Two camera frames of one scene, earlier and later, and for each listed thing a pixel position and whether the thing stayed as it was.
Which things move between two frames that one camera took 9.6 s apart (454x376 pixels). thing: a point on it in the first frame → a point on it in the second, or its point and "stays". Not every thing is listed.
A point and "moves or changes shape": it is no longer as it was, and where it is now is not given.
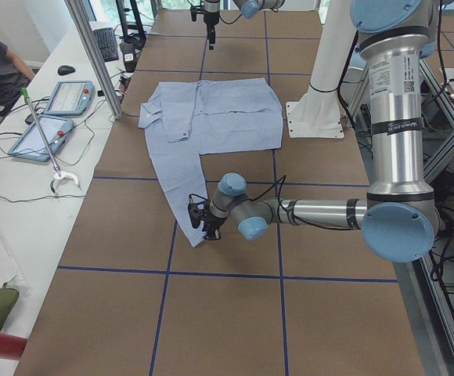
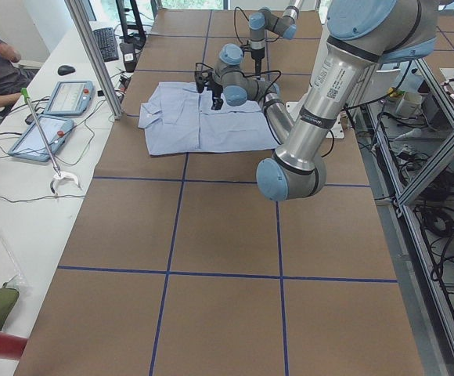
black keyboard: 106,37 stays
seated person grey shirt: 1,75 stays
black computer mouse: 65,70 stays
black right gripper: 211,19 → 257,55
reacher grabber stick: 24,92 stays
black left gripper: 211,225 → 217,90
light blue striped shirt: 185,120 moves or changes shape
